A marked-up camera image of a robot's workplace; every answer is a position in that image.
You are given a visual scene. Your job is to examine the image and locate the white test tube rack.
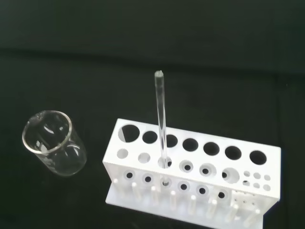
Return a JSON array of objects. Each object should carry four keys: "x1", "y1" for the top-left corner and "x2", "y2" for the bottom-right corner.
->
[{"x1": 102, "y1": 118, "x2": 282, "y2": 229}]

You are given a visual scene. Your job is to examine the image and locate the black bench cloth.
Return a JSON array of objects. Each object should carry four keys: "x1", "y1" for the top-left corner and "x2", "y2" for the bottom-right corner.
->
[{"x1": 0, "y1": 0, "x2": 305, "y2": 229}]

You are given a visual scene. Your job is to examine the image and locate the clear glass beaker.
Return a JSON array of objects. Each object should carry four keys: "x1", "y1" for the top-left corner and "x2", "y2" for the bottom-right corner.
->
[{"x1": 22, "y1": 110, "x2": 87, "y2": 178}]

